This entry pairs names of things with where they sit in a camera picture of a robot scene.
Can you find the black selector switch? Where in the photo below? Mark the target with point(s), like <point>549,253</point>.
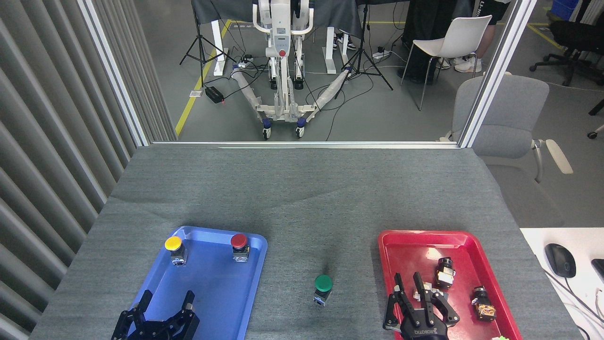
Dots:
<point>444,274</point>

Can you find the table with dark cloth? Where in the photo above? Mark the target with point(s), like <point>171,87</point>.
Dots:
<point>335,16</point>

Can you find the blue plastic tray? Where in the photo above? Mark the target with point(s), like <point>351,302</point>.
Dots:
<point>226,288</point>

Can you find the grey office chair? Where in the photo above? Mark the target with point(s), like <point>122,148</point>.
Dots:
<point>512,113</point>

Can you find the white power strip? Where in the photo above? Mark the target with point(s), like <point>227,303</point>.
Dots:
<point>381,53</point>
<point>245,60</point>

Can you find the silver post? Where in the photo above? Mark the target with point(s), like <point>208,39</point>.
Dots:
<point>495,71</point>

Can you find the white wheeled stand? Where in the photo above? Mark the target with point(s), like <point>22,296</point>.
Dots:
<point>282,42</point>

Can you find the white orange switch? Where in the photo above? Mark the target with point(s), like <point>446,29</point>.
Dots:
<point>441,293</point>

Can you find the red push button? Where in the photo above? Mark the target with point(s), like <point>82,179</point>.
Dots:
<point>238,240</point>

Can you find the yellow push button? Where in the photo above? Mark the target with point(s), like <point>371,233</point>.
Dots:
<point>172,242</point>

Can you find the black office chair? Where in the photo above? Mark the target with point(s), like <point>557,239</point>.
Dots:
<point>575,35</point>

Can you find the black tripod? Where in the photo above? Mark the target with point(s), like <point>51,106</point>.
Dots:
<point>362,52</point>
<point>202,47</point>

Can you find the red plastic tray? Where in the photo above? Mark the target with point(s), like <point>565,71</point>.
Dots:
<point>406,255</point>

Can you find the grey felt table cloth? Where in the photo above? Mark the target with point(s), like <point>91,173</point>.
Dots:
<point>306,198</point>

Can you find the green push button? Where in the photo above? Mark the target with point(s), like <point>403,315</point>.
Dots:
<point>323,282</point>

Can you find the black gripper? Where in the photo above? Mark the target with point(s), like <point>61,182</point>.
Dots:
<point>160,333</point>
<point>424,330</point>

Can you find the blue storage bin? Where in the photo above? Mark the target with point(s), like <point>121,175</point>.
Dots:
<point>564,8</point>

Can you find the black keyboard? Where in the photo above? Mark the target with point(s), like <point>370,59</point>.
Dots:
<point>599,268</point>

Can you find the black switch orange base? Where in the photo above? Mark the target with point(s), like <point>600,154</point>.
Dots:
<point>482,302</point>

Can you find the black power box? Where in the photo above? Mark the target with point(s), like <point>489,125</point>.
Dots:
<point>213,94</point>

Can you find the black computer mouse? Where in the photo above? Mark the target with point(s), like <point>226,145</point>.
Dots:
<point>560,259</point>

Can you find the white plastic chair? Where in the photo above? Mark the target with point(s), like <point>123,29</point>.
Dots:
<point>465,35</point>

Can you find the white desk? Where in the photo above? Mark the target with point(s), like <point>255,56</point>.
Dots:
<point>566,302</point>

